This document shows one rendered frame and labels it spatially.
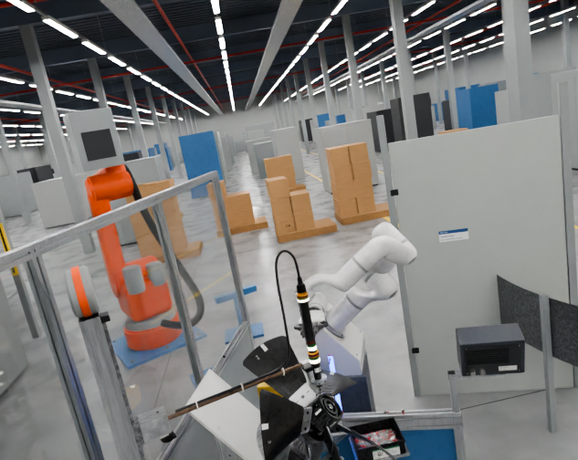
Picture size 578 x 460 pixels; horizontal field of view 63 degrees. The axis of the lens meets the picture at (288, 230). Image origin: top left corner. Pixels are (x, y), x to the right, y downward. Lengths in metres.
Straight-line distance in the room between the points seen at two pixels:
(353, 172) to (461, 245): 6.51
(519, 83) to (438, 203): 4.93
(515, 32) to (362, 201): 4.17
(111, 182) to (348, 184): 5.62
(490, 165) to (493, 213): 0.33
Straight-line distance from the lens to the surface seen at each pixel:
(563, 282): 3.87
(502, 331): 2.26
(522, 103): 8.27
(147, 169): 12.29
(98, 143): 5.49
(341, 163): 9.89
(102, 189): 5.58
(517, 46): 8.27
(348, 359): 2.57
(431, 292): 3.71
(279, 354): 1.95
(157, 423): 1.75
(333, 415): 1.87
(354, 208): 10.06
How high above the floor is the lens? 2.27
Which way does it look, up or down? 13 degrees down
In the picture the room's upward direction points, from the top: 11 degrees counter-clockwise
